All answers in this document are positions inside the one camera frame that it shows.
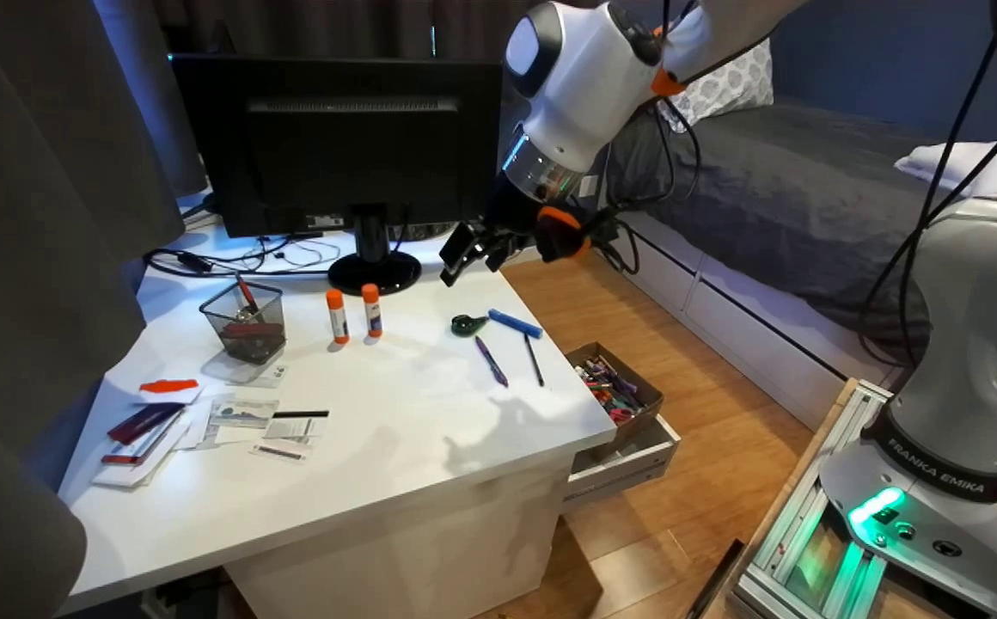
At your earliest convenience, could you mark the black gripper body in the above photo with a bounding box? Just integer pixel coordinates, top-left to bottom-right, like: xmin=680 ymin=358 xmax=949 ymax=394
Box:
xmin=476 ymin=183 xmax=548 ymax=260

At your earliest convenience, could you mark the cardboard box of markers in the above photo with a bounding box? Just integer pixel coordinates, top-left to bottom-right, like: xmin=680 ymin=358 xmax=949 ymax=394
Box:
xmin=563 ymin=339 xmax=666 ymax=454

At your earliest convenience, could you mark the white drawer cabinet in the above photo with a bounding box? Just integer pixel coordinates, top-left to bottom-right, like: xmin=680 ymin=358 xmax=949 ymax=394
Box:
xmin=219 ymin=452 xmax=577 ymax=619

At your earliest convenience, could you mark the white paper label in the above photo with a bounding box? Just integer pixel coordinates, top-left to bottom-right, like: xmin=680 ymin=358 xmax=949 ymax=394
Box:
xmin=254 ymin=415 xmax=320 ymax=465

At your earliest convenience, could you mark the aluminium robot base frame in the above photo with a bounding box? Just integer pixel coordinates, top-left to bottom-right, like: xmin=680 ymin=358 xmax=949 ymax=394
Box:
xmin=734 ymin=375 xmax=997 ymax=619

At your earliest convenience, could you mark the clear plastic packet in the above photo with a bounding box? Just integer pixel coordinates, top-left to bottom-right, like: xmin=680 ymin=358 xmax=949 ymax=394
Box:
xmin=199 ymin=391 xmax=281 ymax=454

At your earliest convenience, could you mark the blue marker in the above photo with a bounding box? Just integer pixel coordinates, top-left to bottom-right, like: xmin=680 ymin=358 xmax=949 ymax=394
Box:
xmin=485 ymin=304 xmax=548 ymax=339

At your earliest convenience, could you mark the green correction tape dispenser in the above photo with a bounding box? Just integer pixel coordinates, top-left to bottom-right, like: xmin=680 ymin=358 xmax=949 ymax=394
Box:
xmin=448 ymin=307 xmax=493 ymax=339

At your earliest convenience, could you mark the purple pen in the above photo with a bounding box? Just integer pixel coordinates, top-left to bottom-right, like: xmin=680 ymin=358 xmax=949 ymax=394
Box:
xmin=472 ymin=329 xmax=511 ymax=391

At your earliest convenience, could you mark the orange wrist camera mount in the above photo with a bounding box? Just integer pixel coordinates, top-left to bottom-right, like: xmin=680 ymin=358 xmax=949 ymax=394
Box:
xmin=529 ymin=203 xmax=592 ymax=264

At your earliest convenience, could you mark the orange capped glue stick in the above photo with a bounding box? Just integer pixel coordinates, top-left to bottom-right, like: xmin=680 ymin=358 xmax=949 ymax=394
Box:
xmin=322 ymin=286 xmax=354 ymax=348
xmin=359 ymin=280 xmax=389 ymax=345

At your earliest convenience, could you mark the dark red pen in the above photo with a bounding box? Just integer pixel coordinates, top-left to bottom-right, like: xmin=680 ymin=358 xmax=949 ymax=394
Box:
xmin=102 ymin=399 xmax=189 ymax=447

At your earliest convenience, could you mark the white folded towel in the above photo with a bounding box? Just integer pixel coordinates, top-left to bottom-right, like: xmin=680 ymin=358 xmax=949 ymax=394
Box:
xmin=891 ymin=136 xmax=997 ymax=205

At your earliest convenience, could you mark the black mesh pen cup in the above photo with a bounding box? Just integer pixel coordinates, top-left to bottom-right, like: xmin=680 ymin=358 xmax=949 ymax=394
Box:
xmin=195 ymin=274 xmax=289 ymax=367

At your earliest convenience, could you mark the patterned grey pillow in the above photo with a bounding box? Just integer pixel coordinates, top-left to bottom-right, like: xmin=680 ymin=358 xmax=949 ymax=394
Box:
xmin=666 ymin=37 xmax=781 ymax=129

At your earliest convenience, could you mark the black pen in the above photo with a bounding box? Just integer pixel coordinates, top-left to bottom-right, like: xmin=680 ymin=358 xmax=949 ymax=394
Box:
xmin=521 ymin=329 xmax=549 ymax=389

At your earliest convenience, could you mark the black desk cable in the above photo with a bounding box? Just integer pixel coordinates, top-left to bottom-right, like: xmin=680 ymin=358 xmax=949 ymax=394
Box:
xmin=142 ymin=231 xmax=360 ymax=280

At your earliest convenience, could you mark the bed with grey cover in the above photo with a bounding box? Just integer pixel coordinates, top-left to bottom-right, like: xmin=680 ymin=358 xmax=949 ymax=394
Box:
xmin=588 ymin=95 xmax=997 ymax=433

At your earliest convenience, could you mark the red pen in cup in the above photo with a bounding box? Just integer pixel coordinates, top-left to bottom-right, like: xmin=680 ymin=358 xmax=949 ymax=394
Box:
xmin=231 ymin=273 xmax=265 ymax=320

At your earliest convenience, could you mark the white open drawer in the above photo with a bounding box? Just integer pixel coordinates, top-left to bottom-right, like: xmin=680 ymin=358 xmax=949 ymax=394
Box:
xmin=560 ymin=339 xmax=684 ymax=509

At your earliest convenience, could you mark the orange utility knife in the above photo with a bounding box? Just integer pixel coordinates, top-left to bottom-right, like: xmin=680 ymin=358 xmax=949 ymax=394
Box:
xmin=134 ymin=375 xmax=204 ymax=399

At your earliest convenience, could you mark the black computer monitor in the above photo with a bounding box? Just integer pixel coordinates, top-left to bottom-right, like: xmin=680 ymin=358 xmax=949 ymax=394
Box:
xmin=169 ymin=52 xmax=510 ymax=296

